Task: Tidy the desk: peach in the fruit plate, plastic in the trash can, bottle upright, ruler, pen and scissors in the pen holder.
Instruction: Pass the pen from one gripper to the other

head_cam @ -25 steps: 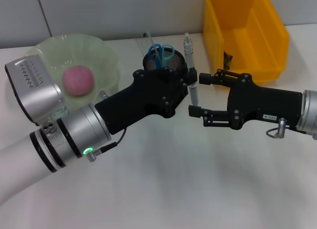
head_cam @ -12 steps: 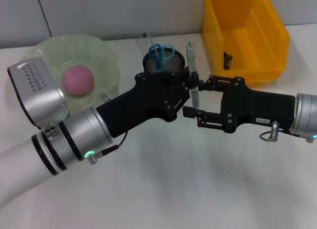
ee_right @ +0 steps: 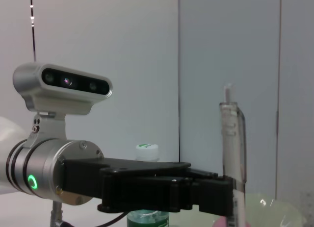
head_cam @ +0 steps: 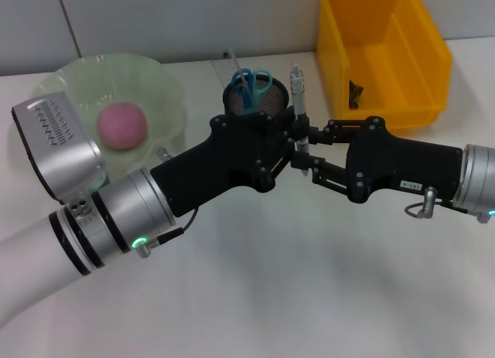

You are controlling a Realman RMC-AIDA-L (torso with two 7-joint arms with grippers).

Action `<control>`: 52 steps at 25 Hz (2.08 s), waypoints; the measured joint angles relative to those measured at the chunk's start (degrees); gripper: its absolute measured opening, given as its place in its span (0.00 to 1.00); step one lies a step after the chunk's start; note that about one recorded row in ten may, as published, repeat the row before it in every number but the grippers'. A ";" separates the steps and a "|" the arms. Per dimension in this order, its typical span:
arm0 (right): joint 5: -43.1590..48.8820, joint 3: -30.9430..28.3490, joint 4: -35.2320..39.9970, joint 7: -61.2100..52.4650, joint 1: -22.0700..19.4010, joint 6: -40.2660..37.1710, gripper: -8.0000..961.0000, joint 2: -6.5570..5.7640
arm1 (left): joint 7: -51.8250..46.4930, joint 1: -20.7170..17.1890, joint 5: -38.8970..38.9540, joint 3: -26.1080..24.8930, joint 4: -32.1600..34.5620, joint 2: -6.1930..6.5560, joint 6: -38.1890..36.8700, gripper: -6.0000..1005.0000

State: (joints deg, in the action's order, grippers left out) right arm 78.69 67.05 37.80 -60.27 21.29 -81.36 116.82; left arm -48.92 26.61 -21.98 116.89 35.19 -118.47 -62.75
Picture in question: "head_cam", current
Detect pale green glass fruit plate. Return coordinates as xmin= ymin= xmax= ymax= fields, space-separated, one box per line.
xmin=29 ymin=53 xmax=190 ymax=189

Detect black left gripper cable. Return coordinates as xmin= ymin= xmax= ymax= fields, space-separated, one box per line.
xmin=133 ymin=206 xmax=200 ymax=259

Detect transparent plastic ruler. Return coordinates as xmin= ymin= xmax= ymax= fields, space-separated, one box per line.
xmin=211 ymin=48 xmax=243 ymax=90

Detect black mesh pen holder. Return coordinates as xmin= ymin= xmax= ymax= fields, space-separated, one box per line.
xmin=223 ymin=77 xmax=291 ymax=121

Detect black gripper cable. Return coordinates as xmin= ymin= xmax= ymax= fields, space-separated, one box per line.
xmin=405 ymin=186 xmax=495 ymax=224
xmin=133 ymin=206 xmax=200 ymax=259

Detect pink peach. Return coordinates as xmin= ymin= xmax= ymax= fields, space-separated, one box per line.
xmin=96 ymin=101 xmax=149 ymax=152

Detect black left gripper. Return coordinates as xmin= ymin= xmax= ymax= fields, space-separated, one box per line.
xmin=149 ymin=106 xmax=310 ymax=219

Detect yellow plastic bin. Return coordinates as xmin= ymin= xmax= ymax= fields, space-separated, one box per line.
xmin=316 ymin=0 xmax=453 ymax=137

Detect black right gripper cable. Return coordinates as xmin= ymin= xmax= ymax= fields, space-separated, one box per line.
xmin=405 ymin=186 xmax=495 ymax=224

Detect green plastic wrapper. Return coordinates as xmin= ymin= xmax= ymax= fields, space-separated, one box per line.
xmin=349 ymin=79 xmax=365 ymax=110

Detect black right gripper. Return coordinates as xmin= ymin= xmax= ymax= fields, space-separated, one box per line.
xmin=291 ymin=117 xmax=465 ymax=204

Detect grey clear ballpoint pen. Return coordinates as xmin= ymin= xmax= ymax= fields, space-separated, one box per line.
xmin=288 ymin=61 xmax=311 ymax=177

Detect blue plastic scissors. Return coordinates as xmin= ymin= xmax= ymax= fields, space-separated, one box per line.
xmin=230 ymin=66 xmax=275 ymax=115

